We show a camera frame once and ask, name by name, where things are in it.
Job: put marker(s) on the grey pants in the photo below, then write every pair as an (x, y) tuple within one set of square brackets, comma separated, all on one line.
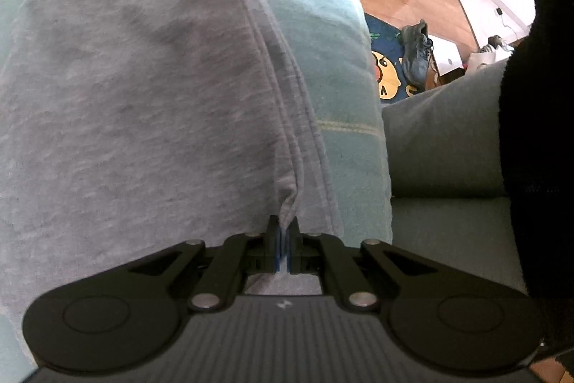
[(134, 96)]

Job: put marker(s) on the white box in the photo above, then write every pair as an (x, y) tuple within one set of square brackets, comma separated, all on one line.
[(448, 57)]

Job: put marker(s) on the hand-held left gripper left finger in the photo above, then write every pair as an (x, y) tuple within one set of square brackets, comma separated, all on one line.
[(272, 246)]

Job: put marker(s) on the person's black top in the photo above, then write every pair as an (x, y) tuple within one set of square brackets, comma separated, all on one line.
[(542, 118)]

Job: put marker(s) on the light blue checked bed sheet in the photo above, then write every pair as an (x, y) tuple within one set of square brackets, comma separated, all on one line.
[(323, 51)]

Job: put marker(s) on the person's grey trouser leg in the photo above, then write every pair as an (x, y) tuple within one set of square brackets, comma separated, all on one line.
[(448, 149)]

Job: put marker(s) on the blue cartoon rug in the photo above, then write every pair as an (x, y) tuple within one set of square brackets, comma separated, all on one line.
[(385, 73)]

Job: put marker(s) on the grey shoe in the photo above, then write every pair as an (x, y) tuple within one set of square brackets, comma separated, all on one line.
[(417, 51)]

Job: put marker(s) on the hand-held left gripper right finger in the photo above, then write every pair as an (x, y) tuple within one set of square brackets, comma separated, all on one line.
[(293, 248)]

